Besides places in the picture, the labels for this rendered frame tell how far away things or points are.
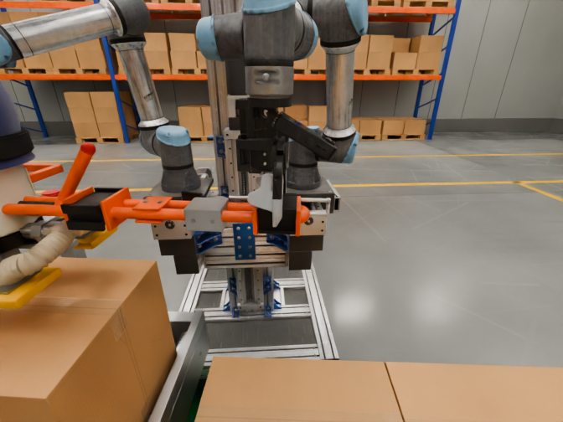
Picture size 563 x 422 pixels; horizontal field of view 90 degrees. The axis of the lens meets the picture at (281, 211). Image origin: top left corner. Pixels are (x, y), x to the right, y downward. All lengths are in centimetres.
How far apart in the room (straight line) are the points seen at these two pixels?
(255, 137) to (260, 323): 133
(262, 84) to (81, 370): 62
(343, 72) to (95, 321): 91
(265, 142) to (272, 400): 80
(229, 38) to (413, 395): 107
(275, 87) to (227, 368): 91
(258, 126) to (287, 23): 15
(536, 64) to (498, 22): 186
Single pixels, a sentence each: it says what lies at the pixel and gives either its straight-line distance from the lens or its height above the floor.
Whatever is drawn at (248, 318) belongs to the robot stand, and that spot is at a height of 22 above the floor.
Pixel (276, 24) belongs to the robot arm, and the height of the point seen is 149.
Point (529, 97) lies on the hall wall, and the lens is 1223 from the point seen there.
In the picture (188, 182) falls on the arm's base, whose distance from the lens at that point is 116.
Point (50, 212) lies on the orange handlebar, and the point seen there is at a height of 120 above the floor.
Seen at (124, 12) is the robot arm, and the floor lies 161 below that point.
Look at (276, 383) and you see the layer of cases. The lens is 106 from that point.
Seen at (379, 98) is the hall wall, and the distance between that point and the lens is 967.
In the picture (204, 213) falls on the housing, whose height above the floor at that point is 121.
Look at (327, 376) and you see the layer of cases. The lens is 108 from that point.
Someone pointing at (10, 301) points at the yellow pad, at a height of 109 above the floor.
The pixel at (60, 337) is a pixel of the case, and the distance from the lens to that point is 77.
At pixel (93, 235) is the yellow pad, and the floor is 109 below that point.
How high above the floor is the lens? 142
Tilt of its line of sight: 24 degrees down
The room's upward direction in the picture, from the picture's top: straight up
